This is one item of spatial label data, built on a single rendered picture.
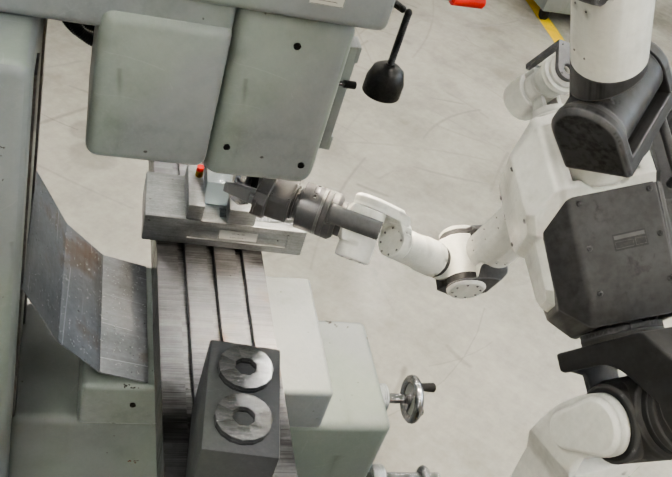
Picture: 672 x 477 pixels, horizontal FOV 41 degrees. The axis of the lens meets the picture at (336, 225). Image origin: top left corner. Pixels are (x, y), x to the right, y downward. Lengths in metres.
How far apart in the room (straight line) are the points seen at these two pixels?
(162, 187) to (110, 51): 0.68
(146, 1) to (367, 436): 1.10
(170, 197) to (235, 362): 0.58
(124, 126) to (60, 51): 2.91
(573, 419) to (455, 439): 1.74
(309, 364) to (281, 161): 0.55
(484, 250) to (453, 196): 2.34
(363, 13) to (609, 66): 0.42
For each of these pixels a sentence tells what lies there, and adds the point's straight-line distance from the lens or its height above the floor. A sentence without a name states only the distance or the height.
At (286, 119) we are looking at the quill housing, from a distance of 1.45.
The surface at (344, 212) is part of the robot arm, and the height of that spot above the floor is 1.28.
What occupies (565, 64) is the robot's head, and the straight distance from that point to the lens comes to 1.39.
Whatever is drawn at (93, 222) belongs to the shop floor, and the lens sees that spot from 3.38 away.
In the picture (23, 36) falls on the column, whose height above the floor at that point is 1.56.
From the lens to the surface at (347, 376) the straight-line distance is 2.06.
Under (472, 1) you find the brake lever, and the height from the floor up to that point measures 1.70.
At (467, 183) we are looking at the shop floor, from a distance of 4.16.
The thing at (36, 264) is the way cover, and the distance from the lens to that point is 1.68.
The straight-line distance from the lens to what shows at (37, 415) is 1.87.
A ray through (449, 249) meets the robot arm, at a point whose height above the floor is 1.17.
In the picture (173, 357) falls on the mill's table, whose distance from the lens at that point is 1.73.
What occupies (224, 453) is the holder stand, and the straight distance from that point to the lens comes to 1.38.
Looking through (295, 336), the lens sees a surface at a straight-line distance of 1.93.
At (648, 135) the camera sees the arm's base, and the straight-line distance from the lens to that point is 1.20.
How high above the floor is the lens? 2.22
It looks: 38 degrees down
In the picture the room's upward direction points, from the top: 19 degrees clockwise
